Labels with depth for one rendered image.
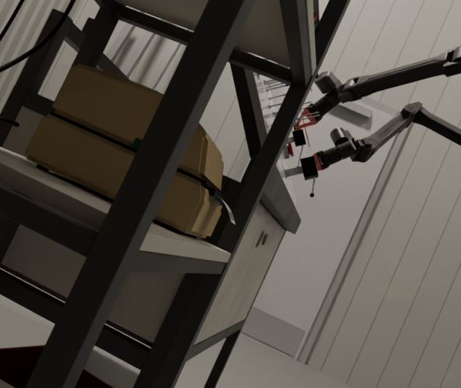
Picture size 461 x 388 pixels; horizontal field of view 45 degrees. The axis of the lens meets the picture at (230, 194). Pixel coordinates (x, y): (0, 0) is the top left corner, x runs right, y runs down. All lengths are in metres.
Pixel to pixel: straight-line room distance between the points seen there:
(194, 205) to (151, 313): 0.41
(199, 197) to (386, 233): 3.86
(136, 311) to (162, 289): 0.07
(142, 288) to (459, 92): 4.07
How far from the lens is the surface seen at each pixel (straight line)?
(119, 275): 0.55
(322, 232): 4.52
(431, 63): 1.96
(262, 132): 1.19
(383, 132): 2.24
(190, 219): 0.84
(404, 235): 4.68
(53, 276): 1.29
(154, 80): 4.30
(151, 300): 1.20
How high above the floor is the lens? 0.70
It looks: 4 degrees up
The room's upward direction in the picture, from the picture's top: 25 degrees clockwise
